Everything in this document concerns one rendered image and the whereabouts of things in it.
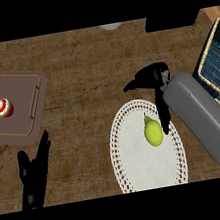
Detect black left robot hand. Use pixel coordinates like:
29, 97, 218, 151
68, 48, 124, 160
9, 128, 62, 212

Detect green pear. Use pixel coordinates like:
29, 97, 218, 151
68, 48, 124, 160
140, 110, 166, 150

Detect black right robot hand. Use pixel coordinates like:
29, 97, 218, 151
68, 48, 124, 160
118, 60, 181, 142

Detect white oval lace placemat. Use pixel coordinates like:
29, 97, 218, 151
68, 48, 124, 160
101, 92, 191, 196

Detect black appliance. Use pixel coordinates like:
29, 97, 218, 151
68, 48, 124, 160
142, 8, 204, 34

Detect blue-lined wicker basket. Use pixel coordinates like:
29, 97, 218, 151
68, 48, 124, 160
183, 17, 220, 136

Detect brown square cutting board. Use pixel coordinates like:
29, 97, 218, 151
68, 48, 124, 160
0, 61, 58, 151

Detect pale grey round object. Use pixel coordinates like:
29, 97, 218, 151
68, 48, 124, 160
99, 21, 124, 32

